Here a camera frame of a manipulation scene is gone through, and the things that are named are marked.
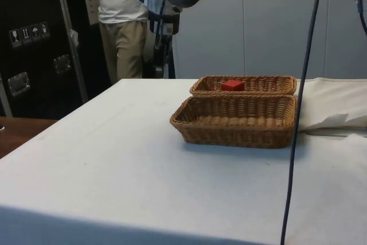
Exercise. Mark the black cabinet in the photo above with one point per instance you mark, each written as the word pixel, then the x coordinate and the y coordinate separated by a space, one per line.
pixel 37 4

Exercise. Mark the person in white shirt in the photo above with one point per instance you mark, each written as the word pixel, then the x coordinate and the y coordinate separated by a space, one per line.
pixel 120 7

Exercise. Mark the red cube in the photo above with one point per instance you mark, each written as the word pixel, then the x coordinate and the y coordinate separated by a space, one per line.
pixel 232 85

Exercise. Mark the wicker basket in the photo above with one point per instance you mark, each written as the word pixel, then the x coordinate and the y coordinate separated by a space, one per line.
pixel 229 130
pixel 266 84

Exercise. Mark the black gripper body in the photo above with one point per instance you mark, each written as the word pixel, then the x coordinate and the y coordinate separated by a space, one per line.
pixel 169 21

